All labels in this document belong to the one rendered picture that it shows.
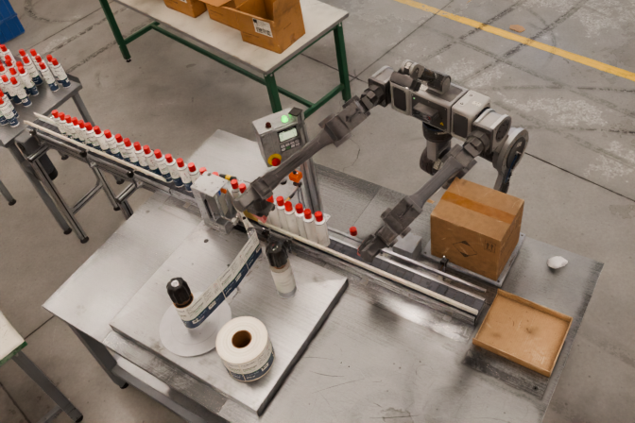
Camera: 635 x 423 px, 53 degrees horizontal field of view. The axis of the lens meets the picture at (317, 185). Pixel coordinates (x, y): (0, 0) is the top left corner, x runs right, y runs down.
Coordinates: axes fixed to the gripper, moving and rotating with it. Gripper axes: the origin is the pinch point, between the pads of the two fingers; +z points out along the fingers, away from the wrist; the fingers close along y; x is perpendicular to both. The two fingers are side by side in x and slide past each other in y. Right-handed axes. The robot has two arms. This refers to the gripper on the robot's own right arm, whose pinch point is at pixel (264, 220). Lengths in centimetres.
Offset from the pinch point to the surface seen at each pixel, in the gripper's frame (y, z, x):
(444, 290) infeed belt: 70, 31, 21
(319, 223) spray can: 13.2, 14.2, 18.6
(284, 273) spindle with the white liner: 14.0, 14.7, -10.2
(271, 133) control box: -5.4, -27.6, 21.7
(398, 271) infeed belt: 48, 31, 21
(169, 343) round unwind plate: -19, 31, -52
